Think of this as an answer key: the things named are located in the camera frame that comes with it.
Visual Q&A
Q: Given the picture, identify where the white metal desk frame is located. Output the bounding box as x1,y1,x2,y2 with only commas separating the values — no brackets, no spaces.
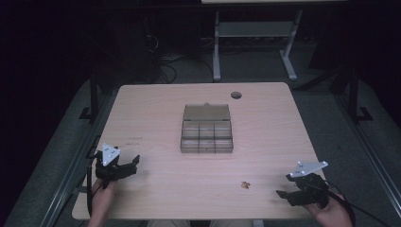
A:
201,0,349,83

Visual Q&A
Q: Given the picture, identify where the person's left hand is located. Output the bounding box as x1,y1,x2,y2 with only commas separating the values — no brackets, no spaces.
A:
91,179,117,211

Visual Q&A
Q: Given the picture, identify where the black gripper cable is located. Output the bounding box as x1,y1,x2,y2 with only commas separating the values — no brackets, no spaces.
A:
86,155,103,218
325,180,393,227

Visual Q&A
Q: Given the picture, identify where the tangle of floor cables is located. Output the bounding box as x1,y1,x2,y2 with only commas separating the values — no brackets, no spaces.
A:
143,31,216,84

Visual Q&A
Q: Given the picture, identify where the black metal stand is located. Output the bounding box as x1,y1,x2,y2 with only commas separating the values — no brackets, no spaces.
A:
78,70,100,121
346,67,375,123

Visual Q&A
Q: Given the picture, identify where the aluminium floor rail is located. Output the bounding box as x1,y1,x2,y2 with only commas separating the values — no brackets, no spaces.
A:
334,93,401,219
39,91,119,227

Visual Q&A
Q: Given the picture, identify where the clear plastic compartment box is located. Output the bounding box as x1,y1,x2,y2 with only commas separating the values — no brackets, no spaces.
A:
180,102,235,155

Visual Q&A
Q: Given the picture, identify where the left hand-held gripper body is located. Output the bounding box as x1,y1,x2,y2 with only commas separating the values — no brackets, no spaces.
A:
93,143,127,190

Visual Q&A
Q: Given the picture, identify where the person's right hand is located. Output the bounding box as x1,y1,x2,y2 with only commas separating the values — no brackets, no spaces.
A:
304,192,348,227

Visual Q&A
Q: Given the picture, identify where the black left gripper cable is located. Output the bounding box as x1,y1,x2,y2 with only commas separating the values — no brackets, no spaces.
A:
86,155,103,218

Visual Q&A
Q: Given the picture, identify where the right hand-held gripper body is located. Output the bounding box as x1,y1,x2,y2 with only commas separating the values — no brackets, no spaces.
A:
288,161,331,210

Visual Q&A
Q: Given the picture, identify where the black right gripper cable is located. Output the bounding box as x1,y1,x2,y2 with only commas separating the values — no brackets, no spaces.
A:
325,180,393,227

